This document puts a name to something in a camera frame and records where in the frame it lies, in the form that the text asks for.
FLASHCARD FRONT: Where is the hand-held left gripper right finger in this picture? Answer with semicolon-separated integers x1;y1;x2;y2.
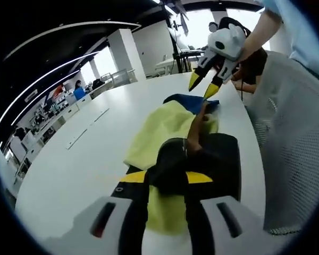
185;171;277;255

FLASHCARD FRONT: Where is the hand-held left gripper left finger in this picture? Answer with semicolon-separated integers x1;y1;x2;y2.
44;171;151;255

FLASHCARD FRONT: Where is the black template mat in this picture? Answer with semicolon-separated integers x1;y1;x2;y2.
199;132;242;203

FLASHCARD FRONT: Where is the yellow and blue garment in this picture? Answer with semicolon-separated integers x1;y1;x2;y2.
123;92;221;237

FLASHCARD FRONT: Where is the keyboard on stand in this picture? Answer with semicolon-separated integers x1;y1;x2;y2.
178;48;204;57

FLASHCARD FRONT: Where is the black tripod stand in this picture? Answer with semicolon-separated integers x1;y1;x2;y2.
159;0;194;74

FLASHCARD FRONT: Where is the person in light shirt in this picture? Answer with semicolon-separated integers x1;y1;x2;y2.
262;0;319;80

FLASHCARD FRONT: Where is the glass desk partition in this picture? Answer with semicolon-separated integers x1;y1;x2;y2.
100;67;137;89

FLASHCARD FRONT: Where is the grey mesh chair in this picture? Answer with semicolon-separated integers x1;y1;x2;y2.
245;50;319;236

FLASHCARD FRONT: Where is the long ceiling light strip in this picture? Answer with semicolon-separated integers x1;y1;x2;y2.
0;50;100;128
2;20;142;62

